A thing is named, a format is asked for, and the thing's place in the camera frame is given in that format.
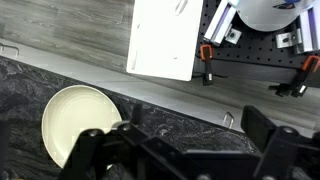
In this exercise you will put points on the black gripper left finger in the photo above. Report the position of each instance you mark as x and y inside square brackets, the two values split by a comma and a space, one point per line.
[100, 156]

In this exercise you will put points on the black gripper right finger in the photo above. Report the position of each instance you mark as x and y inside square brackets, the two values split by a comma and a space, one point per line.
[276, 150]

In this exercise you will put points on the cream ceramic plate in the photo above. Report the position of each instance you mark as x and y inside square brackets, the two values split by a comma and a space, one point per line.
[76, 116]

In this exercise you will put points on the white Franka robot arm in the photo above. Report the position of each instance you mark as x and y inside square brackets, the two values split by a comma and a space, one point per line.
[266, 16]

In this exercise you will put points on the orange black clamp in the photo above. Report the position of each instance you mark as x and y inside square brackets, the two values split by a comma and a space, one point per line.
[300, 80]
[207, 63]

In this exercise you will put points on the black perforated base board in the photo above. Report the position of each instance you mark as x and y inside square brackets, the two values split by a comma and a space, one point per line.
[256, 50]

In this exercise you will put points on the aluminium extrusion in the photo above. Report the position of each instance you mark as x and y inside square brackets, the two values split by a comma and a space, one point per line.
[218, 23]
[310, 30]

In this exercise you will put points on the white electronics box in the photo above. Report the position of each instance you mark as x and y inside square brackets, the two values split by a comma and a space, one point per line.
[163, 40]

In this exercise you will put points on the metal corner bracket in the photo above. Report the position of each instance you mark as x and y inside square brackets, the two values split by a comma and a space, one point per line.
[234, 36]
[286, 39]

